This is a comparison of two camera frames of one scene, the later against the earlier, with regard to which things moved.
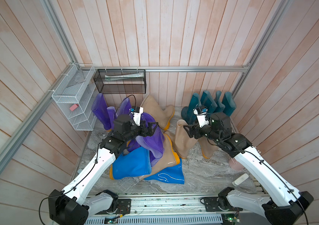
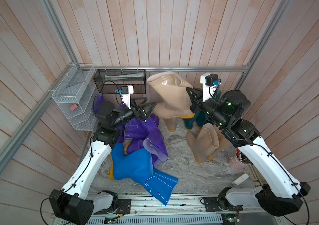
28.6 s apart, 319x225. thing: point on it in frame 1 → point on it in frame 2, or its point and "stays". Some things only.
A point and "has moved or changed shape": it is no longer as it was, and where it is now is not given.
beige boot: x=183 y=141 → x=203 y=144
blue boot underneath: x=174 y=175 → x=160 y=185
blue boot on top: x=134 y=163 stays
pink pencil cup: x=235 y=165 stays
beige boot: x=163 y=116 → x=170 y=123
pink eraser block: x=74 y=107 stays
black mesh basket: x=121 y=81 stays
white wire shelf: x=73 y=96 stays
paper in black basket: x=110 y=78 stays
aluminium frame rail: x=168 y=68 stays
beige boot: x=208 y=146 has moved or changed shape
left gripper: x=150 y=132 → x=141 y=114
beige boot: x=170 y=158 → x=176 y=102
